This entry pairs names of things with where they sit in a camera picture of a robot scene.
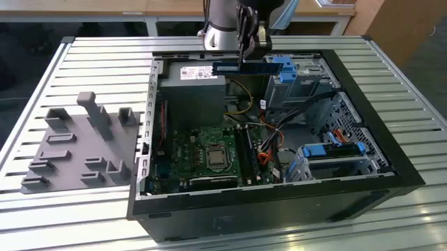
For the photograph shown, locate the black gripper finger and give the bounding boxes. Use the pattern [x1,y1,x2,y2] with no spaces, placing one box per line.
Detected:
[237,35,256,69]

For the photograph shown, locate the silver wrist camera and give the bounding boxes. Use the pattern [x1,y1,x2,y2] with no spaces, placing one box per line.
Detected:
[244,22,273,63]

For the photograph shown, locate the black PC case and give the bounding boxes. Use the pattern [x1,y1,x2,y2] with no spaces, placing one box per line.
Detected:
[125,48,427,243]

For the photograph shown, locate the metal disk bay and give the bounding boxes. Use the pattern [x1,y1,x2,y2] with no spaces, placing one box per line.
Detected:
[282,142,392,184]

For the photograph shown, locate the blue disk carrier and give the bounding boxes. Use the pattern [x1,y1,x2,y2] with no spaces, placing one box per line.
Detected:
[272,56,297,83]

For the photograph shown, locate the grey parts rack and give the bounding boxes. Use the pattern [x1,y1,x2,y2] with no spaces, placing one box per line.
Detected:
[20,91,144,195]

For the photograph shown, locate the metal socket cover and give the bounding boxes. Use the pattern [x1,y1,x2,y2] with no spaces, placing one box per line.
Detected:
[204,143,230,173]

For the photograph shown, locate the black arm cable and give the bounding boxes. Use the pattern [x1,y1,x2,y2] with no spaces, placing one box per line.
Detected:
[202,0,210,36]

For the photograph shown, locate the silver CPU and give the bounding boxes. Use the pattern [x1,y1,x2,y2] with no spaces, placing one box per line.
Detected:
[208,151,226,166]

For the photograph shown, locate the blue plastic latch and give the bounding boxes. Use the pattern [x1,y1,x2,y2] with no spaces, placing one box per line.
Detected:
[285,159,303,181]

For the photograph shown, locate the thin red wire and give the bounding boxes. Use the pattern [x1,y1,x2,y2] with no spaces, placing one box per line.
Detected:
[156,100,166,155]

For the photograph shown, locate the metal drive cage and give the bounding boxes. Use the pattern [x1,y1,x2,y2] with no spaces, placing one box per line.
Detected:
[262,53,341,110]

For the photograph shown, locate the grey power supply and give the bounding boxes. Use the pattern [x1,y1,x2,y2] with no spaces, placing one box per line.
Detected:
[157,60,228,127]

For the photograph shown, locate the yellow wires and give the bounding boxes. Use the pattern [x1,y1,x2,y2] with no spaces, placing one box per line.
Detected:
[222,79,254,116]

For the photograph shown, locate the orange wire bundle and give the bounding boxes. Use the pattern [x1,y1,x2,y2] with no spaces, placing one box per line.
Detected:
[257,130,285,168]

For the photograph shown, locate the wooden cabinet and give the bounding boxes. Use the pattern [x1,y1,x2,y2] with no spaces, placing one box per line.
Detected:
[344,0,447,67]

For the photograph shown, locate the hard disk in blue carrier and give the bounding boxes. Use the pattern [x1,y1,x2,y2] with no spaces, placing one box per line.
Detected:
[300,142,367,159]

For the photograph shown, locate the black graphics card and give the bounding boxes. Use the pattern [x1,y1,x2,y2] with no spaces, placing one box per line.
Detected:
[188,174,238,188]

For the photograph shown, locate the wooden desk white frame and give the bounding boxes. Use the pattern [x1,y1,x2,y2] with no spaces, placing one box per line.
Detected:
[0,0,357,36]

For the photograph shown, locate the black cable bundle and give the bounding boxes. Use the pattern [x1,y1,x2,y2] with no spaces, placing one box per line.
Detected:
[260,91,337,157]

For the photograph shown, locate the green motherboard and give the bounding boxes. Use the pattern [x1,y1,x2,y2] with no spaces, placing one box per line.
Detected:
[148,122,281,196]

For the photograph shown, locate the white power supply label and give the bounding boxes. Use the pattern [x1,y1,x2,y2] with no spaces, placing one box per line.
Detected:
[180,65,214,81]

